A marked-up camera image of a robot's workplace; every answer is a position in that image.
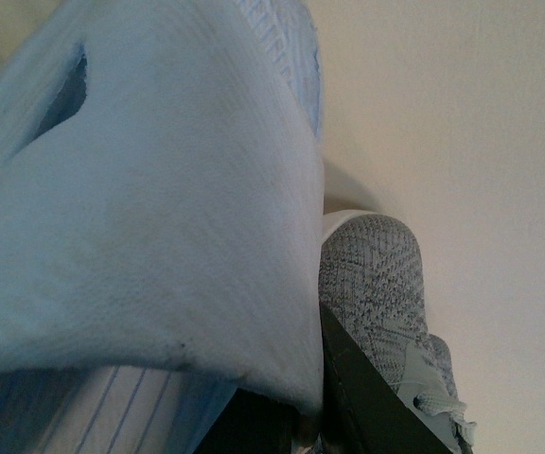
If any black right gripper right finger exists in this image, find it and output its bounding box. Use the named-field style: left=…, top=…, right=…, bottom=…
left=320, top=304, right=449, bottom=454

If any white slide sandal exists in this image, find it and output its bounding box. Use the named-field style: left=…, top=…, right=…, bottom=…
left=0, top=1, right=324, bottom=453

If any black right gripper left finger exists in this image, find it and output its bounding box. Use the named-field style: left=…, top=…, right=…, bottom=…
left=195, top=390, right=297, bottom=454

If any grey sneaker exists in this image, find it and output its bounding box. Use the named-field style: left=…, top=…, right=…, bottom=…
left=293, top=210, right=475, bottom=453

